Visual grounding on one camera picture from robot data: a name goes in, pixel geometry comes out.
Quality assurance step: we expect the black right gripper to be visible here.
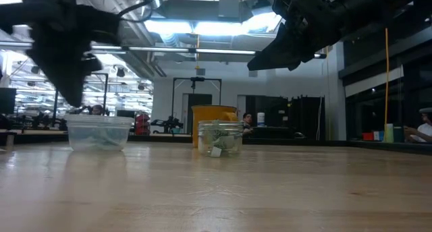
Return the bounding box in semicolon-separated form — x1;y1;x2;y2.
248;0;352;71

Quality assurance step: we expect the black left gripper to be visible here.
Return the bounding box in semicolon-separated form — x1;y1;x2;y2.
0;2;122;107

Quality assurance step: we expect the clear plastic container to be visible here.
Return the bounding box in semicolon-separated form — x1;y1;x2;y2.
64;114;135;152

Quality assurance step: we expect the black partition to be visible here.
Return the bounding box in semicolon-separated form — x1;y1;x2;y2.
245;95;325;140

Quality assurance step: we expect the black monitor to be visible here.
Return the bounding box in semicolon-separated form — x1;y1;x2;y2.
0;87;17;115

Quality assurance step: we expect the grey ceiling box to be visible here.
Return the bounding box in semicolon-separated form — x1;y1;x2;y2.
218;0;241;19

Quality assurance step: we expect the ceiling light fixture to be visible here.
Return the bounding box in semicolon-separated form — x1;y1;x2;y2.
144;14;283;37

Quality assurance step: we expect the small clear glass jar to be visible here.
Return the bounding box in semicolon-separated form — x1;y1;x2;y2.
197;119;244;156

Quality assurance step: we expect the red tool cart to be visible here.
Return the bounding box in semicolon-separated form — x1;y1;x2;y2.
134;113;151;136

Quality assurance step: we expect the yellow mug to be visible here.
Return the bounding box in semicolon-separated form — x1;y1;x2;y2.
191;105;239;148

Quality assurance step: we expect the green cup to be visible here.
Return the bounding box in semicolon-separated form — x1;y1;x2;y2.
383;123;395;144

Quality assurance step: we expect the black overhead camera rig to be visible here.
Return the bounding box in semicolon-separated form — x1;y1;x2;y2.
171;76;223;107

